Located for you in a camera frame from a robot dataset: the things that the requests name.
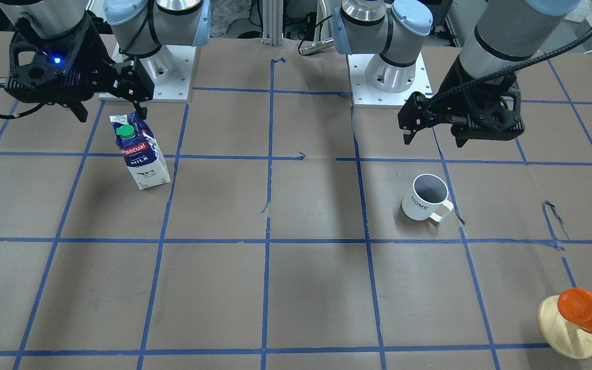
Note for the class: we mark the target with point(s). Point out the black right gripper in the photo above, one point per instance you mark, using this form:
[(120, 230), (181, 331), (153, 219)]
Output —
[(96, 55)]

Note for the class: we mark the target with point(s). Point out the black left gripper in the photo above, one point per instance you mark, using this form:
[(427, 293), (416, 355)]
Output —
[(452, 82)]

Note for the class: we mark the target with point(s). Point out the blue milk carton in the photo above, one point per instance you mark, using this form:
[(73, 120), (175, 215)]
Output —
[(141, 152)]

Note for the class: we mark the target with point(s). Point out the white mug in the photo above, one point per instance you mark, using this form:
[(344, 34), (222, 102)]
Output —
[(427, 199)]

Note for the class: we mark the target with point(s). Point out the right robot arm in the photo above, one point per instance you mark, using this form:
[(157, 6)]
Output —
[(141, 27)]

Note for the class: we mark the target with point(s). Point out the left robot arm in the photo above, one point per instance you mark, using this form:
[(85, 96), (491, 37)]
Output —
[(505, 38)]

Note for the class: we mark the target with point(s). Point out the orange mug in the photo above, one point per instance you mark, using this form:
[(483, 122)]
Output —
[(575, 305)]

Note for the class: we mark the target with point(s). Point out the wooden mug tree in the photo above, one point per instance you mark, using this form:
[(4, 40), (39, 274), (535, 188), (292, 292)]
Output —
[(564, 337)]

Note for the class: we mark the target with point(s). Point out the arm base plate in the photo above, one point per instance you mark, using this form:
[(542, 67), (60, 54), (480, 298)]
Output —
[(376, 84), (171, 70)]

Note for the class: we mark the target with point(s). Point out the aluminium frame post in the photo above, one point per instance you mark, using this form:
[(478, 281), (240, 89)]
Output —
[(273, 21)]

